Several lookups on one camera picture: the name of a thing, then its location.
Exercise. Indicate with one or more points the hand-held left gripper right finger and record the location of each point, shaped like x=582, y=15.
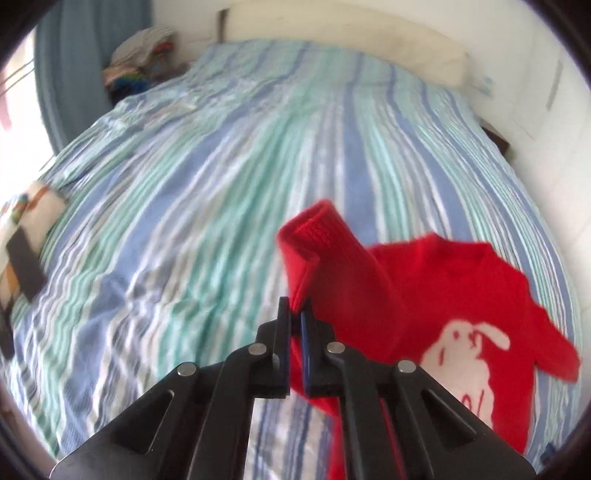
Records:
x=305, y=351

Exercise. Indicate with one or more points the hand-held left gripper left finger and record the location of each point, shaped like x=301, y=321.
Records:
x=280, y=333

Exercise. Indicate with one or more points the red knitted sweater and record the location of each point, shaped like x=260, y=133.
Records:
x=415, y=286

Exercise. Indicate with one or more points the pile of folded clothes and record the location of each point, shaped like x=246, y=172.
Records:
x=138, y=53

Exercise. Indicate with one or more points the striped bed sheet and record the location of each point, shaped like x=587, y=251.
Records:
x=207, y=184

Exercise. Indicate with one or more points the black rectangular device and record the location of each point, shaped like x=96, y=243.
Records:
x=25, y=265

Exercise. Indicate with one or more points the dark wooden nightstand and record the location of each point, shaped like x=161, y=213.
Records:
x=496, y=138

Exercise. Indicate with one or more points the cream padded headboard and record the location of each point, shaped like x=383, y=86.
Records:
x=346, y=32

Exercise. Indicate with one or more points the blue curtain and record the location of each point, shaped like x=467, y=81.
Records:
x=69, y=69

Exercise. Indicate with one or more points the red hanging garment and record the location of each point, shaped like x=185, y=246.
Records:
x=4, y=108

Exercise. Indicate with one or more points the white wall socket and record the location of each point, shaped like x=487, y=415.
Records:
x=485, y=84

